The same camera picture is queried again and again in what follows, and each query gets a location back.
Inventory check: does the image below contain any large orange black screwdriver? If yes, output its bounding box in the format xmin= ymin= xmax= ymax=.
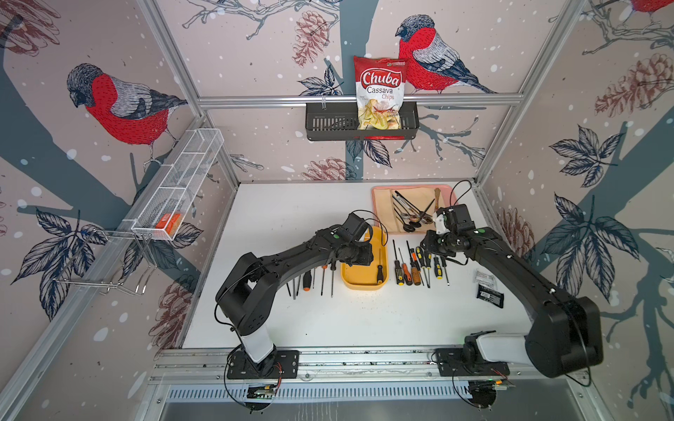
xmin=321 ymin=265 xmax=328 ymax=296

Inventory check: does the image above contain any black stubby yellow-tipped screwdriver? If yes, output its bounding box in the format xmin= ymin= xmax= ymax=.
xmin=377 ymin=250 xmax=384 ymax=284

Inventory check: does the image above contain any black yellow stubby screwdriver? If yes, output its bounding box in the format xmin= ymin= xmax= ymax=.
xmin=434 ymin=256 xmax=443 ymax=279

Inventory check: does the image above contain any black orange-tipped screwdriver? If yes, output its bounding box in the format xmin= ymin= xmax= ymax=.
xmin=302 ymin=271 xmax=312 ymax=291

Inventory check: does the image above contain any slim orange black screwdriver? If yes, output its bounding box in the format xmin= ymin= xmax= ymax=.
xmin=399 ymin=251 xmax=412 ymax=286

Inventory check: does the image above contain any brown handled screwdriver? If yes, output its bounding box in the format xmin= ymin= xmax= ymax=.
xmin=407 ymin=242 xmax=422 ymax=286

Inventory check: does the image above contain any thin black precision screwdriver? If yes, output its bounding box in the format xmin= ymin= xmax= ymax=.
xmin=415 ymin=246 xmax=431 ymax=289

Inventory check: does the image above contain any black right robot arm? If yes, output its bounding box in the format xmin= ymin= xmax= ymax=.
xmin=422 ymin=205 xmax=604 ymax=378

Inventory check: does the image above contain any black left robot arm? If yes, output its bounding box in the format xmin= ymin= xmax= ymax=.
xmin=215 ymin=212 xmax=374 ymax=367

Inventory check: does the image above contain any yellow plastic storage box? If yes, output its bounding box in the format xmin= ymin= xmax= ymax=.
xmin=340 ymin=226 xmax=390 ymax=291

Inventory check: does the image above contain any black spoon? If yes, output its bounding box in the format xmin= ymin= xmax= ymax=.
xmin=392 ymin=191 xmax=422 ymax=232

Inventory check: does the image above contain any beige cloth on tray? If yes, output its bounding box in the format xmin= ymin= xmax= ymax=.
xmin=376 ymin=187 xmax=453 ymax=233

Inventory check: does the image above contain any pink plastic tray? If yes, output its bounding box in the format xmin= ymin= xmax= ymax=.
xmin=371 ymin=183 xmax=459 ymax=234

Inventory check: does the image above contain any clear plastic packet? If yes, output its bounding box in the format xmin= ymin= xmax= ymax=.
xmin=474 ymin=270 xmax=498 ymax=290

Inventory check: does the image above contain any Chuba cassava chips bag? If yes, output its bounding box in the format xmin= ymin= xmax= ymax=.
xmin=353 ymin=56 xmax=407 ymax=131

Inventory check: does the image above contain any orange item in shelf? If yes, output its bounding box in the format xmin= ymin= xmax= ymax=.
xmin=154 ymin=212 xmax=184 ymax=235

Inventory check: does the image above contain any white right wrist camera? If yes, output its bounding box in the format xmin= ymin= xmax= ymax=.
xmin=434 ymin=211 xmax=449 ymax=235

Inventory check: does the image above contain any purple handled knife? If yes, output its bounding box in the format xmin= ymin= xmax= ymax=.
xmin=434 ymin=188 xmax=442 ymax=212

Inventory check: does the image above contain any black wire wall basket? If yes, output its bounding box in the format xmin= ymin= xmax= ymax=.
xmin=305 ymin=102 xmax=419 ymax=141

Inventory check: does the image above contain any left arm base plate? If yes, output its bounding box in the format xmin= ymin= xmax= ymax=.
xmin=226 ymin=349 xmax=299 ymax=380

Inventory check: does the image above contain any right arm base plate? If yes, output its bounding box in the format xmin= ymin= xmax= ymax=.
xmin=431 ymin=347 xmax=510 ymax=377

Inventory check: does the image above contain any white wire mesh shelf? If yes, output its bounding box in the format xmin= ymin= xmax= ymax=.
xmin=132 ymin=128 xmax=224 ymax=241

